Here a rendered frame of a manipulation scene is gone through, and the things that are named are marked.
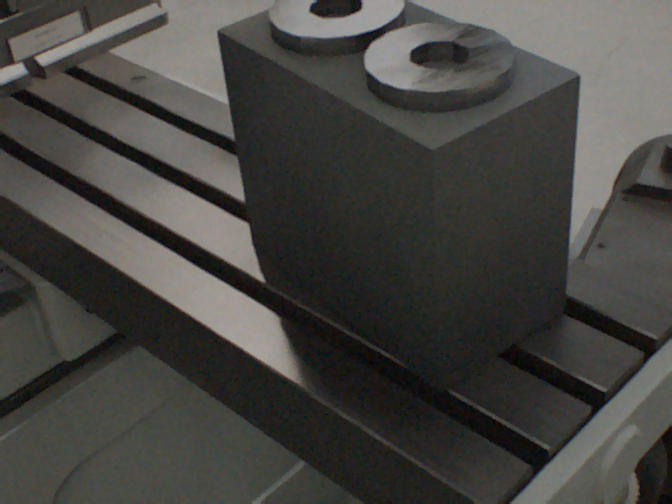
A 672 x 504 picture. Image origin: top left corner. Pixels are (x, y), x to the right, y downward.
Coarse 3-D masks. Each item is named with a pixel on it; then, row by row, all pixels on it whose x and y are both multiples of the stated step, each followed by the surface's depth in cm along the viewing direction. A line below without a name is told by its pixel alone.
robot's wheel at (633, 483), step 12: (660, 444) 109; (648, 456) 106; (660, 456) 108; (636, 468) 107; (648, 468) 106; (660, 468) 108; (636, 480) 108; (648, 480) 107; (660, 480) 109; (624, 492) 112; (636, 492) 109; (648, 492) 108; (660, 492) 110
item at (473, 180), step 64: (320, 0) 69; (384, 0) 68; (256, 64) 67; (320, 64) 64; (384, 64) 61; (448, 64) 63; (512, 64) 60; (256, 128) 71; (320, 128) 64; (384, 128) 58; (448, 128) 57; (512, 128) 59; (576, 128) 63; (256, 192) 76; (320, 192) 68; (384, 192) 61; (448, 192) 58; (512, 192) 62; (320, 256) 72; (384, 256) 65; (448, 256) 60; (512, 256) 65; (384, 320) 68; (448, 320) 63; (512, 320) 68; (448, 384) 67
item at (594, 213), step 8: (592, 208) 167; (592, 216) 165; (584, 224) 164; (592, 224) 164; (584, 232) 162; (576, 240) 161; (584, 240) 161; (576, 248) 159; (576, 256) 158; (664, 496) 121
